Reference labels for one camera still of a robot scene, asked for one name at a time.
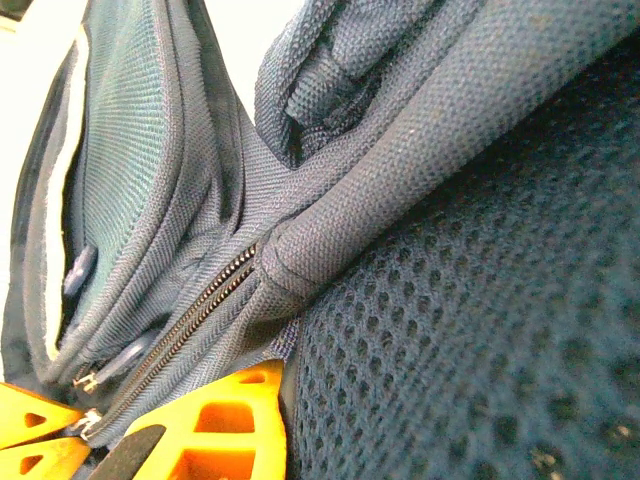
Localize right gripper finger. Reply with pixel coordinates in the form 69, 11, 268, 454
87, 358, 288, 480

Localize navy blue student backpack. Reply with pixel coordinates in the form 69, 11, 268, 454
0, 0, 640, 480

